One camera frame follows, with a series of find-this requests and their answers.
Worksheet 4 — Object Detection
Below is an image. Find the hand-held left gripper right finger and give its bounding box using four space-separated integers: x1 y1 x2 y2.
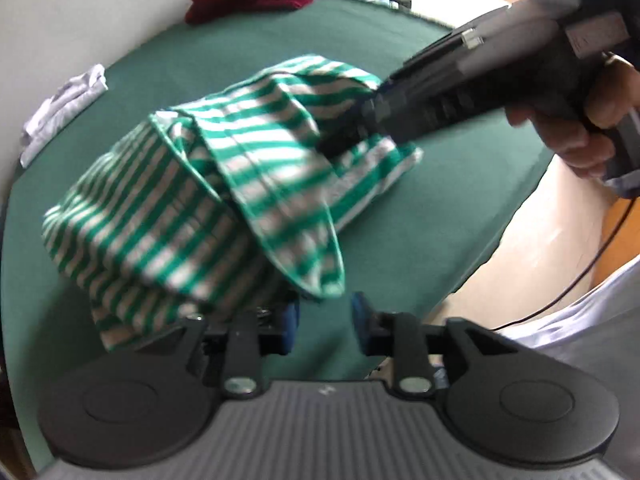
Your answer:
351 292 506 397

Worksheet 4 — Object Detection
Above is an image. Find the green white striped shirt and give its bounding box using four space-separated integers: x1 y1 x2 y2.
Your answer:
41 54 425 353

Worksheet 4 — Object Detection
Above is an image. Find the person's light shirt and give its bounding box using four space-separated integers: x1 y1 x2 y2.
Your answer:
500 255 640 361

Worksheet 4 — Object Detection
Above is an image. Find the black cable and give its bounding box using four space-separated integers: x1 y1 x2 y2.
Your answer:
492 202 632 332

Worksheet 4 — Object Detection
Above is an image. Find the person's right hand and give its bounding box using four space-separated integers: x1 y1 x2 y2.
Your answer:
504 57 640 178

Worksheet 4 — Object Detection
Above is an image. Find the green table cover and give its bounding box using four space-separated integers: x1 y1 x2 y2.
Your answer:
0 0 557 466

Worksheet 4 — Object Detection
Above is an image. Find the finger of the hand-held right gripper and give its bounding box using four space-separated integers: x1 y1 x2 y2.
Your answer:
317 92 401 159

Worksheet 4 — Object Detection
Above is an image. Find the white folded cloth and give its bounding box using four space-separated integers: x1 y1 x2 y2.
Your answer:
20 64 108 168

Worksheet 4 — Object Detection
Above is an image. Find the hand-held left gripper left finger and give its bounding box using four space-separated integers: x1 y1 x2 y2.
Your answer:
132 301 302 400

